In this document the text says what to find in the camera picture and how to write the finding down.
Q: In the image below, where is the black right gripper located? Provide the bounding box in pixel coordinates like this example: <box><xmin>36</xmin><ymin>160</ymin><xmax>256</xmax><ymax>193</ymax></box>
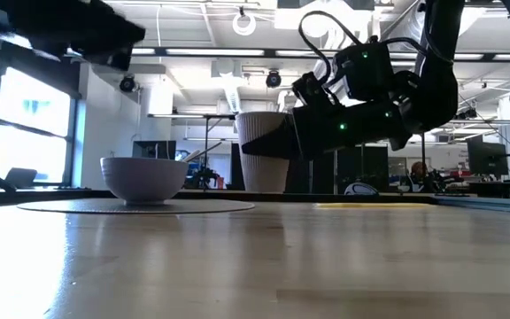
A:
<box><xmin>240</xmin><ymin>73</ymin><xmax>374</xmax><ymax>161</ymax></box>

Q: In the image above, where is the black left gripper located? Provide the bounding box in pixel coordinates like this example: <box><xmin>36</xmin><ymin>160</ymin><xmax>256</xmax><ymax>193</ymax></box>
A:
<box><xmin>0</xmin><ymin>0</ymin><xmax>146</xmax><ymax>72</ymax></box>

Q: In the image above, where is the beige ribbed cup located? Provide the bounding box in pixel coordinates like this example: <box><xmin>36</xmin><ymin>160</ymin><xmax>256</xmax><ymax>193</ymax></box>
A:
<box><xmin>236</xmin><ymin>111</ymin><xmax>292</xmax><ymax>193</ymax></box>

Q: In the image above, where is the round grey placemat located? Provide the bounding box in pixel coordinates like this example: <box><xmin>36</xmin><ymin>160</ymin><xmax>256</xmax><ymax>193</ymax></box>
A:
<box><xmin>16</xmin><ymin>198</ymin><xmax>256</xmax><ymax>215</ymax></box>

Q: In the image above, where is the white blue ball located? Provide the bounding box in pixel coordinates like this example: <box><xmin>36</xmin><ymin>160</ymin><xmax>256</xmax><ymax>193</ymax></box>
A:
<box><xmin>344</xmin><ymin>182</ymin><xmax>379</xmax><ymax>197</ymax></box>

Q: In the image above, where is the black monitor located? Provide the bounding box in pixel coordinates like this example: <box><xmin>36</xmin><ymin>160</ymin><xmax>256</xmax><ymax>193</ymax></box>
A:
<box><xmin>466</xmin><ymin>140</ymin><xmax>510</xmax><ymax>178</ymax></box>
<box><xmin>131</xmin><ymin>140</ymin><xmax>177</xmax><ymax>160</ymax></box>

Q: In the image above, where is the large window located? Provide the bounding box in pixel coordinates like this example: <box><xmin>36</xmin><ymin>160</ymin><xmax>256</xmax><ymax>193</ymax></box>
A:
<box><xmin>0</xmin><ymin>66</ymin><xmax>79</xmax><ymax>190</ymax></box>

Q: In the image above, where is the purple bowl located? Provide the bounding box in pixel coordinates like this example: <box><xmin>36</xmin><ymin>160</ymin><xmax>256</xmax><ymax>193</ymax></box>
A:
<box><xmin>100</xmin><ymin>156</ymin><xmax>190</xmax><ymax>206</ymax></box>

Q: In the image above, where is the person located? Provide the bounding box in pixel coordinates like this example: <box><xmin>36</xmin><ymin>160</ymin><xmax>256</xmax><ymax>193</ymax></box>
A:
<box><xmin>407</xmin><ymin>161</ymin><xmax>436</xmax><ymax>192</ymax></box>

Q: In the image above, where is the open laptop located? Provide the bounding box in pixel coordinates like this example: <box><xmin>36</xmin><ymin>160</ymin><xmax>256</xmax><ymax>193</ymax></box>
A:
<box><xmin>4</xmin><ymin>167</ymin><xmax>39</xmax><ymax>190</ymax></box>

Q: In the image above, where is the black ceiling camera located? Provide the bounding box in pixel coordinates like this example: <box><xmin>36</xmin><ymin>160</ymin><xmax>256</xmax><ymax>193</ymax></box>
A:
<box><xmin>265</xmin><ymin>68</ymin><xmax>282</xmax><ymax>89</ymax></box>
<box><xmin>119</xmin><ymin>74</ymin><xmax>140</xmax><ymax>94</ymax></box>

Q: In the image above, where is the black aluminium table frame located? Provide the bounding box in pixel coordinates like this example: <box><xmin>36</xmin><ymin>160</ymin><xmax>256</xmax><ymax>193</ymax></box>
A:
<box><xmin>0</xmin><ymin>188</ymin><xmax>510</xmax><ymax>217</ymax></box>

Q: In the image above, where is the black partition wall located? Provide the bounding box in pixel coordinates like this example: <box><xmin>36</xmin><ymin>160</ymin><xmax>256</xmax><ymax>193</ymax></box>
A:
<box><xmin>230</xmin><ymin>144</ymin><xmax>389</xmax><ymax>194</ymax></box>

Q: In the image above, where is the white ventilation duct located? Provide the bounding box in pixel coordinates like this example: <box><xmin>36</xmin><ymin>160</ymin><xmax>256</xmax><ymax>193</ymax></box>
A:
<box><xmin>210</xmin><ymin>59</ymin><xmax>243</xmax><ymax>114</ymax></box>

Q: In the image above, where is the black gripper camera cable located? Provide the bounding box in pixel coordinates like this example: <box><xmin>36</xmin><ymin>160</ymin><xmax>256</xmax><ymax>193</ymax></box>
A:
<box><xmin>297</xmin><ymin>10</ymin><xmax>374</xmax><ymax>88</ymax></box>

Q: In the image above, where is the white cable coil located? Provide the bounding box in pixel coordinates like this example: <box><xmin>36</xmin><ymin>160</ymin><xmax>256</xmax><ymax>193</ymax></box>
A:
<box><xmin>231</xmin><ymin>11</ymin><xmax>258</xmax><ymax>37</ymax></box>

